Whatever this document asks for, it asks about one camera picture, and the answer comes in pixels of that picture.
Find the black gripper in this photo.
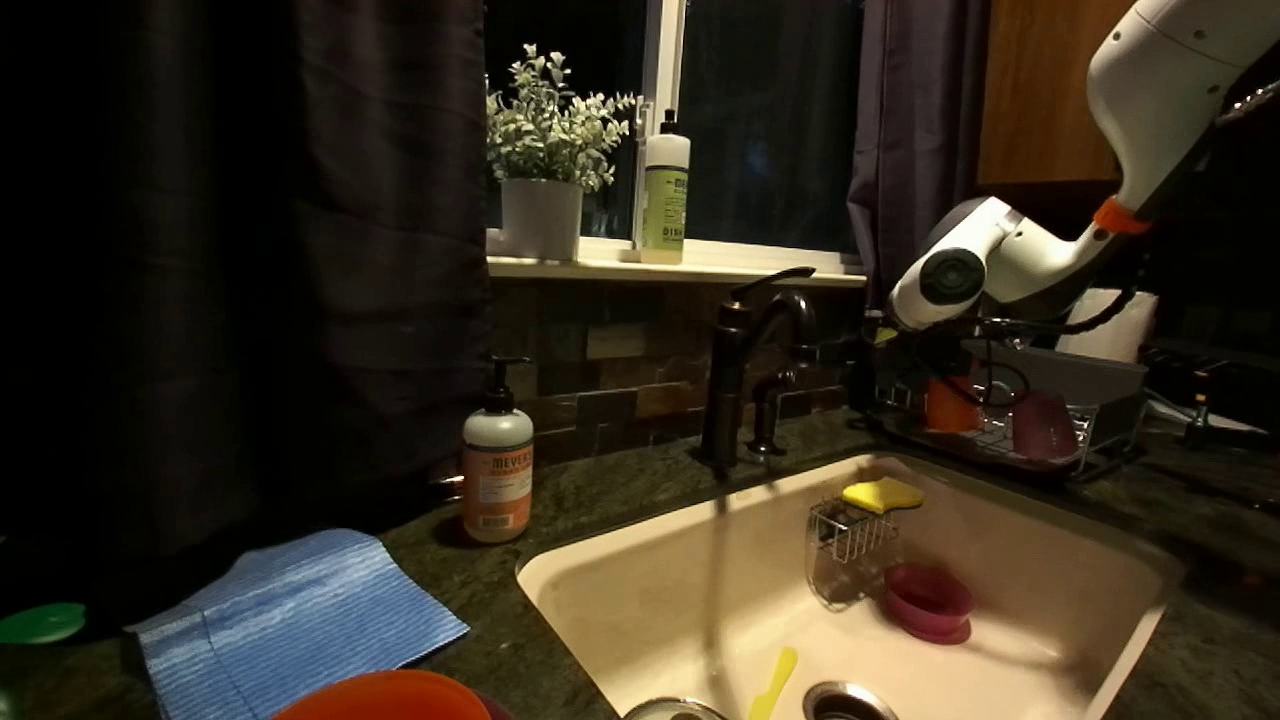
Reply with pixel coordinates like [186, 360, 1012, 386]
[869, 311, 1031, 411]

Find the orange plastic cup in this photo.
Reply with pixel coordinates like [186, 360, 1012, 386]
[920, 373, 991, 440]

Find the magenta plastic cup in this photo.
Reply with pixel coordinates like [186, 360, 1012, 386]
[1005, 386, 1084, 466]

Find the yellow sponge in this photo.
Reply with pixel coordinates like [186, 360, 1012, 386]
[834, 473, 927, 518]

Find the white paper towel roll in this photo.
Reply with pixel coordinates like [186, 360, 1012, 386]
[1065, 282, 1164, 367]

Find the dark bronze faucet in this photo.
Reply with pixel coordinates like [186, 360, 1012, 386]
[701, 263, 821, 487]

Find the narrow dark curtain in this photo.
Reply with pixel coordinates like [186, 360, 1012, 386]
[842, 0, 991, 311]

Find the pink plastic bowl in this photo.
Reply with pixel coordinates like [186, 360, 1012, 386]
[874, 554, 981, 647]

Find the white window sill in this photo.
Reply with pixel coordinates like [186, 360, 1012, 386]
[484, 226, 873, 290]

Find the brown wooden cabinet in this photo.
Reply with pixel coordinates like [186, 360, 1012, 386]
[974, 0, 1137, 190]

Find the green dish soap bottle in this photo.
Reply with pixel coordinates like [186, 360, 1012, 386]
[631, 103, 696, 266]

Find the metal sink drain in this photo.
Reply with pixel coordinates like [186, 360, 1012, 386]
[799, 677, 893, 720]

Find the yellow plastic utensil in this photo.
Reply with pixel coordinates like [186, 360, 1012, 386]
[740, 642, 804, 720]

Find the white sink basin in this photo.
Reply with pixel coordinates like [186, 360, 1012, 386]
[512, 446, 1186, 720]

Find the glass pot lid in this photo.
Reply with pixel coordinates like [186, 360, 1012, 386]
[620, 690, 730, 720]

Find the potted plant white pot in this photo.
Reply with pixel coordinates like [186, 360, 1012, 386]
[479, 38, 647, 263]

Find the soap dispenser orange label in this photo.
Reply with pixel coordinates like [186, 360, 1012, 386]
[455, 352, 541, 548]

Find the red plate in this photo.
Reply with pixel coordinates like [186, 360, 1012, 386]
[270, 665, 499, 720]

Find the blue dish cloth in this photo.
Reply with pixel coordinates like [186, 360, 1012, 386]
[129, 523, 474, 720]

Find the wide dark curtain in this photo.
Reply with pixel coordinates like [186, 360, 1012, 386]
[0, 0, 490, 613]

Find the green plastic lid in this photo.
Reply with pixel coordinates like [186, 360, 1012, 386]
[0, 597, 92, 652]

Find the metal wire drying rack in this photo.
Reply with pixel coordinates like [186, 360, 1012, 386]
[873, 335, 1152, 487]

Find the wire sponge caddy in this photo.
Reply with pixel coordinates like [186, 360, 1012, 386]
[799, 495, 920, 617]

